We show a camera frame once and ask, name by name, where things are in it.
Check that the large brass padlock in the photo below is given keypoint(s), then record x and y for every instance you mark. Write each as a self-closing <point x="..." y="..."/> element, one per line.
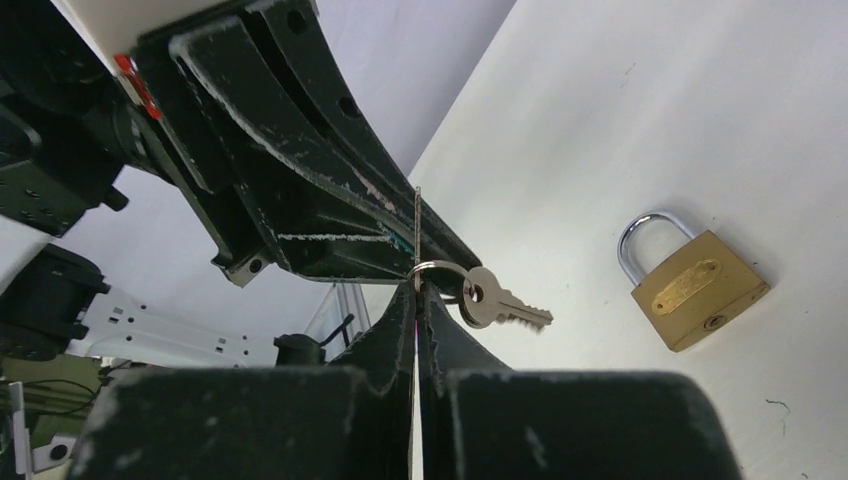
<point x="696" y="290"/>

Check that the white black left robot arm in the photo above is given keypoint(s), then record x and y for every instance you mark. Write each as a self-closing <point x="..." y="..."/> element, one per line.
<point x="68" y="128"/>

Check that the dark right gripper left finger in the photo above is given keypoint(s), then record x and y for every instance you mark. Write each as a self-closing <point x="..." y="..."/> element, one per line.
<point x="348" y="419"/>

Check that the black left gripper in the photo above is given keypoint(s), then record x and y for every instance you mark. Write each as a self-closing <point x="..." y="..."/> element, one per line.
<point x="264" y="139"/>

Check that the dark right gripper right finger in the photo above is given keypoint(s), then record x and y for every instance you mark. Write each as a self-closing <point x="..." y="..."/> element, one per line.
<point x="484" y="420"/>

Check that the silver key bunch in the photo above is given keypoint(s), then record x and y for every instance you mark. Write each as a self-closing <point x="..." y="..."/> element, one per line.
<point x="483" y="300"/>

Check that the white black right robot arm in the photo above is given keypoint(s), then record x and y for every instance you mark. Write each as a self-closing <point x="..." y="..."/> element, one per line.
<point x="124" y="327"/>

